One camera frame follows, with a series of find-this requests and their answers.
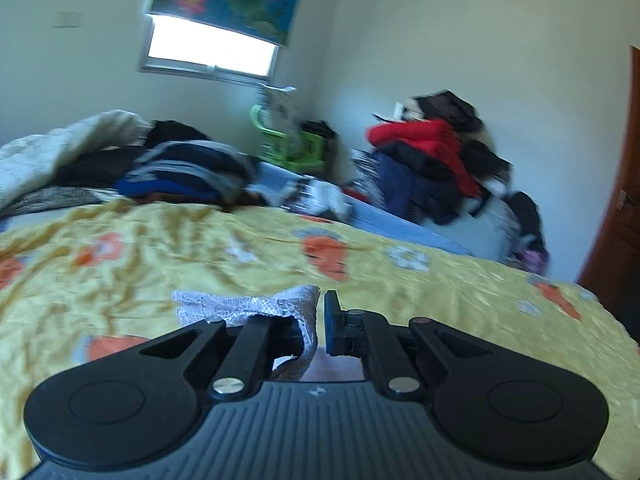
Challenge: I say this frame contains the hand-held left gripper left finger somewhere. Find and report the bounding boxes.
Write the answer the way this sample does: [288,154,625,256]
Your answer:
[137,312,305,404]

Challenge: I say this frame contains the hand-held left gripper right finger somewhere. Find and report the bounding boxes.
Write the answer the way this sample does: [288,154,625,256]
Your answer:
[324,290,501,402]

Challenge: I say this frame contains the grey knitted cloth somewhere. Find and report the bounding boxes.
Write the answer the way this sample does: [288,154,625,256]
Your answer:
[172,284,321,386]

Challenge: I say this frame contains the stack of blue grey clothes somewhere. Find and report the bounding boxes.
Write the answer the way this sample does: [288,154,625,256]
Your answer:
[117,140,261,205]

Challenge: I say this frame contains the pile of clothes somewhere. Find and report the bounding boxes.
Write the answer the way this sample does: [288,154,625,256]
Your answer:
[366,119,482,197]

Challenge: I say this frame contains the yellow printed bedsheet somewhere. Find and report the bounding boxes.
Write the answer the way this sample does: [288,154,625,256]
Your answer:
[0,195,640,480]

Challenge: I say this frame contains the navy jacket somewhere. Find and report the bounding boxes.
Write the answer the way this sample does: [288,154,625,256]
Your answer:
[375,152,467,226]

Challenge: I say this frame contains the green plastic stool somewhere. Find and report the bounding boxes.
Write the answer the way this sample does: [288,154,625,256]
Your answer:
[250,104,326,173]

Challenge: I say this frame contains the black bag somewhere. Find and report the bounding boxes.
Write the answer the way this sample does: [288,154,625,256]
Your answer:
[300,120,338,142]

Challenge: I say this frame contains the white patterned bag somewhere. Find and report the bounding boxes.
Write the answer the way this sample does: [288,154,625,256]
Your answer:
[255,85,297,161]

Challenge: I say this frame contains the black backpack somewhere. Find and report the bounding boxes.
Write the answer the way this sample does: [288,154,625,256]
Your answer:
[504,191,547,257]

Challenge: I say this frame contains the black garment on bed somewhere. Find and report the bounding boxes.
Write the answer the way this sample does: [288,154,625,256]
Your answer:
[52,120,211,188]

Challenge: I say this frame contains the black patterned garment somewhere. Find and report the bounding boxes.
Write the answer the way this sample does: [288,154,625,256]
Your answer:
[410,90,484,134]

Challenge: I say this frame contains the grey patterned cloth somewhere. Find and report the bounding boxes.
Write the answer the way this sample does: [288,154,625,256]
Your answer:
[0,186,118,219]

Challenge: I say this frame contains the white quilt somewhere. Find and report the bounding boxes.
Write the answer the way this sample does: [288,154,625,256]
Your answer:
[0,109,153,211]

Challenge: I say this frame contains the window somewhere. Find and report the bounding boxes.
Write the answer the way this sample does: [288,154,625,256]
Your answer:
[139,14,281,83]

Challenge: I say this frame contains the wooden door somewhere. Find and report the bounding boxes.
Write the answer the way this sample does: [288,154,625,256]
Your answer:
[575,45,640,307]

